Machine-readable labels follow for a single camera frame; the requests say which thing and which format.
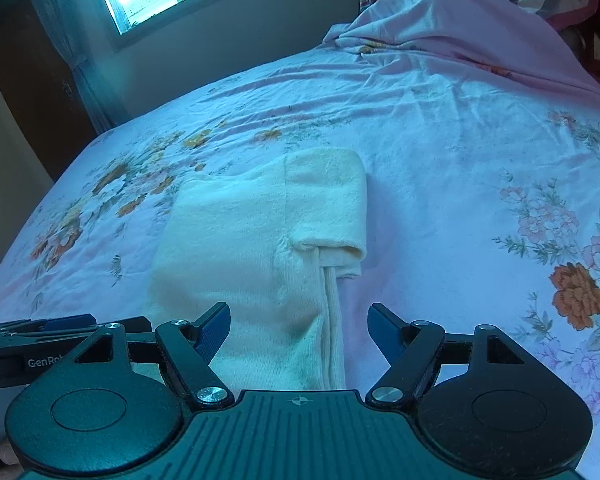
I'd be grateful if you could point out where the cream knit sweater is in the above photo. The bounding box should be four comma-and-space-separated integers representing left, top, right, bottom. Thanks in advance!
145, 148, 367, 391

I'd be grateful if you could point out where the person's left hand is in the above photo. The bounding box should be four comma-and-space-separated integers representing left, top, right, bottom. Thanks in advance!
0, 440, 23, 480

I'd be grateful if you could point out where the pink floral bed sheet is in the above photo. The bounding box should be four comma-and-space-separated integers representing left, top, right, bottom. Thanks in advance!
0, 0, 600, 479

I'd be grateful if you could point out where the dark wooden wardrobe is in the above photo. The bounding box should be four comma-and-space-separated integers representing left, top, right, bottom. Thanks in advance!
0, 0, 95, 180

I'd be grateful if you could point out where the grey curtain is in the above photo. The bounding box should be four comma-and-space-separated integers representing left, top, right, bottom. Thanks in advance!
31, 0, 130, 134

